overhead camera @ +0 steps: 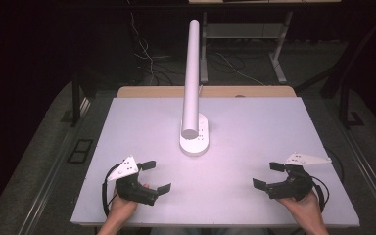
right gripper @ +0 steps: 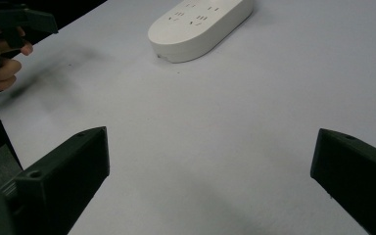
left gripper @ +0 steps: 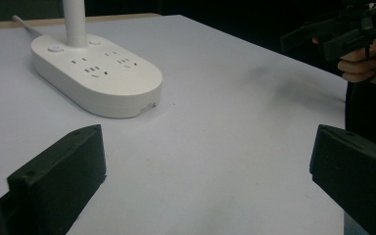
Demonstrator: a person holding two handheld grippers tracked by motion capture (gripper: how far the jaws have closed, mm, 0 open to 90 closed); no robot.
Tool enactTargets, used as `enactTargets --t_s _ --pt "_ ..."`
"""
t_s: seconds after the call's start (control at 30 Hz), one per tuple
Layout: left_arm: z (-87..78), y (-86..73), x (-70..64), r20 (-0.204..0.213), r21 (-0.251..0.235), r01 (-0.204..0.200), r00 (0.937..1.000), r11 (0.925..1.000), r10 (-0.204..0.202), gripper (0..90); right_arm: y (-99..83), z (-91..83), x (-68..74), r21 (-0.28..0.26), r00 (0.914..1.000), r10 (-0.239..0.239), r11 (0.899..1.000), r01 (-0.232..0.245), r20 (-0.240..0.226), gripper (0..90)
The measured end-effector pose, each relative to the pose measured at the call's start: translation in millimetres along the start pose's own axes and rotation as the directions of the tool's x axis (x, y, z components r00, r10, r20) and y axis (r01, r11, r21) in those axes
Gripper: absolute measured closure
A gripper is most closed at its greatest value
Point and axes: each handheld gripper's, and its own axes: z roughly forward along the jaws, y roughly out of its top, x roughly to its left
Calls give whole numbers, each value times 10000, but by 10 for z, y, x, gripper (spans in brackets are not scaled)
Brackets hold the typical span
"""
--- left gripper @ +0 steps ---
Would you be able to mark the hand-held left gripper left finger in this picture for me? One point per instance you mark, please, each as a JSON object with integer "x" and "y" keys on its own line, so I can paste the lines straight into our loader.
{"x": 62, "y": 173}

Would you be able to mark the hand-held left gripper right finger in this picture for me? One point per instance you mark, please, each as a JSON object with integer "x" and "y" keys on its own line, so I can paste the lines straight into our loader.
{"x": 355, "y": 173}

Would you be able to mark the white desk lamp socket base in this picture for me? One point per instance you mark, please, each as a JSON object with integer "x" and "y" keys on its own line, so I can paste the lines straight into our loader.
{"x": 94, "y": 78}

